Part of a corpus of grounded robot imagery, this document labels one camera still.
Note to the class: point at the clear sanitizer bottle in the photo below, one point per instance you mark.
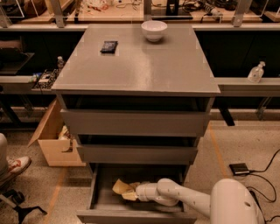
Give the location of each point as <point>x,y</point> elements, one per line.
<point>256,73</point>

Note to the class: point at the grey drawer cabinet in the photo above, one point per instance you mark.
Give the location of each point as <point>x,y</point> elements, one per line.
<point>171,75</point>

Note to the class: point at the white bowl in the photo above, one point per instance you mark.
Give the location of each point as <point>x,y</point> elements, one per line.
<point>153,30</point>

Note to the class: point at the open cardboard box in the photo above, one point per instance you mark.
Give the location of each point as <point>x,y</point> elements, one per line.
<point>57,145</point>

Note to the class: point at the black patterned tray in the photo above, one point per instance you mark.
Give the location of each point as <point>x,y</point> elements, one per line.
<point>46,79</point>

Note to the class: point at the grey open bottom drawer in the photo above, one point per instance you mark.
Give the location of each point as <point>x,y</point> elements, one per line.
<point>107,207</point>

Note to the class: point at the black chair base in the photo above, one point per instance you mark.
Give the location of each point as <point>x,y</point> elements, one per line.
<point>14,199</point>

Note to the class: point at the grey top drawer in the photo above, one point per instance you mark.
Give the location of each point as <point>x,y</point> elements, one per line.
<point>135,123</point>

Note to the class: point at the grey middle drawer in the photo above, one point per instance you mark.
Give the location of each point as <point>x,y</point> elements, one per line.
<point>152,155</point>

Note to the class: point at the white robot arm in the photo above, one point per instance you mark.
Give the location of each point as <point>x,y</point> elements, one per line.
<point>230,202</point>

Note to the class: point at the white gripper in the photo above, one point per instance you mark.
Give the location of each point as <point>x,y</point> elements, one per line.
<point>142,192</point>

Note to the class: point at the small plastic bottle left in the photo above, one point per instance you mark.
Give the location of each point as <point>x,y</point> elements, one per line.
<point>60,63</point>

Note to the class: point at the white red sneaker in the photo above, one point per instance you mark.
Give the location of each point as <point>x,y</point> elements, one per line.
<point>18,165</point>

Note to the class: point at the black foot pedal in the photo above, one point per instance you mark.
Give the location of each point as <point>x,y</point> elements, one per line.
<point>239,169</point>

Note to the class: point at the dark blue snack packet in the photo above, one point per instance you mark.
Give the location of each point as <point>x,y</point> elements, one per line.
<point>109,46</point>

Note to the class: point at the grey trouser leg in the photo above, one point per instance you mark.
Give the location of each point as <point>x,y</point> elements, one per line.
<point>3,156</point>

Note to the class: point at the yellow sponge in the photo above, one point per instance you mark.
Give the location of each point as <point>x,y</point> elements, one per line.
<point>120,187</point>

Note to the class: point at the black power strip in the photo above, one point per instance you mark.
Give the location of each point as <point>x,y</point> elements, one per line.
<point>254,196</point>

